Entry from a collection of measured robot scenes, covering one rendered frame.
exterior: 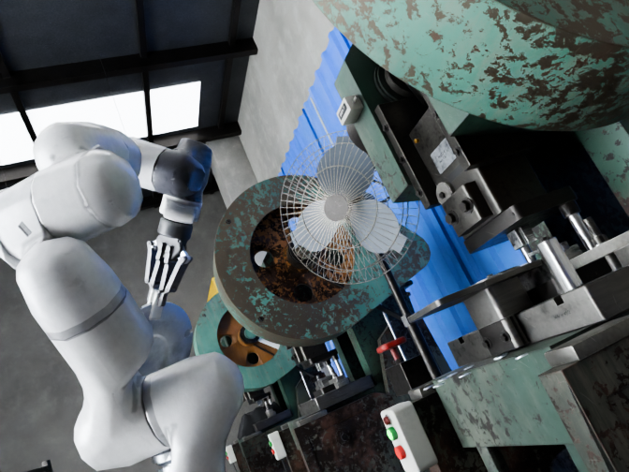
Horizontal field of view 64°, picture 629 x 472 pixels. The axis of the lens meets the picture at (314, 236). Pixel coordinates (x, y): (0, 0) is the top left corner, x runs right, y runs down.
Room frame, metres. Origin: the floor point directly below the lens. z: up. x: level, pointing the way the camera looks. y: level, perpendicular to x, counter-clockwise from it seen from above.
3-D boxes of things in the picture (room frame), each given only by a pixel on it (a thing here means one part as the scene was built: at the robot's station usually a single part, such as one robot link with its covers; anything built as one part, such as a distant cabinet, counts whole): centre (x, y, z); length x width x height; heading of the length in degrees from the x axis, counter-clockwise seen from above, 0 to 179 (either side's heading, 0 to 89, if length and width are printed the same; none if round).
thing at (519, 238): (1.07, -0.39, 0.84); 0.05 x 0.03 x 0.04; 22
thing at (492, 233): (1.08, -0.41, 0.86); 0.20 x 0.16 x 0.05; 22
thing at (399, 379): (1.28, -0.07, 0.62); 0.10 x 0.06 x 0.20; 22
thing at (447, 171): (1.06, -0.37, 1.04); 0.17 x 0.15 x 0.30; 112
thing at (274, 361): (4.43, 0.64, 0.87); 1.53 x 0.99 x 1.74; 115
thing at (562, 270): (0.86, -0.35, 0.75); 0.03 x 0.03 x 0.10; 22
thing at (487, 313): (1.01, -0.24, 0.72); 0.25 x 0.14 x 0.14; 112
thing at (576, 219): (1.02, -0.49, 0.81); 0.02 x 0.02 x 0.14
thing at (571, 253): (1.07, -0.40, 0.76); 0.15 x 0.09 x 0.05; 22
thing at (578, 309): (1.07, -0.40, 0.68); 0.45 x 0.30 x 0.06; 22
